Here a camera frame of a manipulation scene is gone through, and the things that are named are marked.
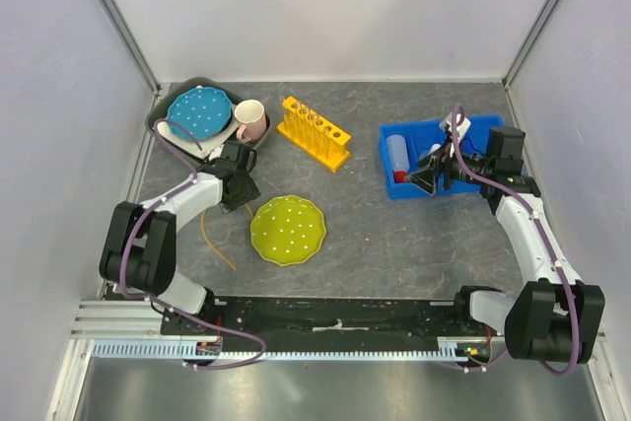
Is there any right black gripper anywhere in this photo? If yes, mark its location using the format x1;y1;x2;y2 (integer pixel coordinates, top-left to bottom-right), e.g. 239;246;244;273
405;135;495;196

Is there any white wash bottle red cap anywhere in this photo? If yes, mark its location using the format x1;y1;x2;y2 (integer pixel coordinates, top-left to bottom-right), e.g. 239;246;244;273
386;134;410;183

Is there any yellow test tube rack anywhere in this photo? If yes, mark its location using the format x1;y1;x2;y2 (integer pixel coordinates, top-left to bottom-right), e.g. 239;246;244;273
276;96;351;173

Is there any glass flask white stopper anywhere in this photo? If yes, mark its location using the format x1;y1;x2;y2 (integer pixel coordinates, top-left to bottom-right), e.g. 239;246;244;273
419;143;442;161

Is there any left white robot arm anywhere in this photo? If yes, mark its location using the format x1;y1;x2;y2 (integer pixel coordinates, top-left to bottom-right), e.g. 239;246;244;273
99;141;260;335

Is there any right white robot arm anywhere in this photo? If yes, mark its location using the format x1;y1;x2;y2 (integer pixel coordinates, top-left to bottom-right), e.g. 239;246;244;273
406;122;605;372

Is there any blue plastic bin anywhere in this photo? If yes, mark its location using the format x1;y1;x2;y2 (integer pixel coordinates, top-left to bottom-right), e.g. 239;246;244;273
378;115;525;201

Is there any white square plate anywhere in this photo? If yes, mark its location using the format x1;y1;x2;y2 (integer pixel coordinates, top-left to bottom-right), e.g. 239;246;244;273
158;118;240;161

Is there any green dotted plate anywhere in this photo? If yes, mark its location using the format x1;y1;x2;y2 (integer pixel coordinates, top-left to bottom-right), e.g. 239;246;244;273
250;195;326;267

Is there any pink mug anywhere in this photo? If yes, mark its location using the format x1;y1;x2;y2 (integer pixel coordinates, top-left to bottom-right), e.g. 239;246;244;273
234;100;267;143

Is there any blue dotted plate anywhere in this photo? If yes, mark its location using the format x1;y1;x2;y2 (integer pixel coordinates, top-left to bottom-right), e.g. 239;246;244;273
167;87;233;142

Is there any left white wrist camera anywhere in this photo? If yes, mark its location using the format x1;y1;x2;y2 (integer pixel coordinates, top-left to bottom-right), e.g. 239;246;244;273
204;143;224;162

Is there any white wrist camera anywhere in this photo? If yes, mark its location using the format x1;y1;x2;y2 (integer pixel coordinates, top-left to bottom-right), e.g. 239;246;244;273
439;112;471;141
204;143;224;162

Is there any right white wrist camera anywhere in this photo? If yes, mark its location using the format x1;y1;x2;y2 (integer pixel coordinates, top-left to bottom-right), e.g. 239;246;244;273
439;112;471;141

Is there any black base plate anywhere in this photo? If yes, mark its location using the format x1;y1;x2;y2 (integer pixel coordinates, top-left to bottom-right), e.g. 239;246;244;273
160;295;512;349

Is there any slotted cable duct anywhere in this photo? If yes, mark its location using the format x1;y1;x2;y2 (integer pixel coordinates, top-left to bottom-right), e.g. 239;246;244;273
93;335;494;362

